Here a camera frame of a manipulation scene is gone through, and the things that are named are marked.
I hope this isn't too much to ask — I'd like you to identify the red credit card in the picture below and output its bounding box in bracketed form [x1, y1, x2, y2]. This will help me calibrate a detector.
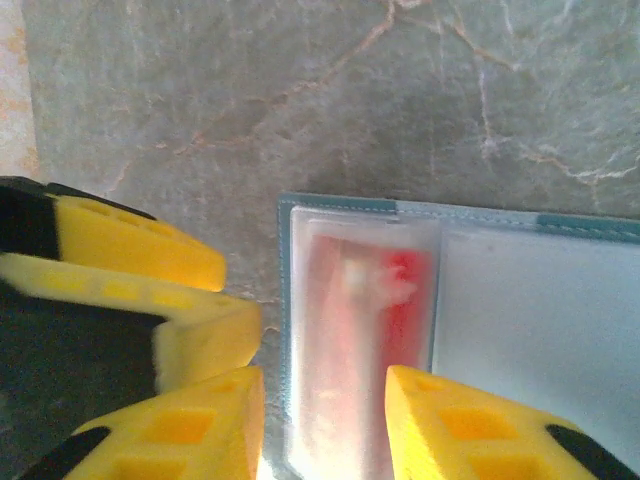
[299, 232, 434, 480]

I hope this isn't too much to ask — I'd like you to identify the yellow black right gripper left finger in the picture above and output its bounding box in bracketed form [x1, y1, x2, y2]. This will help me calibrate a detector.
[28, 365, 267, 480]

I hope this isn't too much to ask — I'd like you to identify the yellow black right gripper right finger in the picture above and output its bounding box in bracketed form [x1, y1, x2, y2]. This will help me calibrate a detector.
[383, 363, 640, 480]

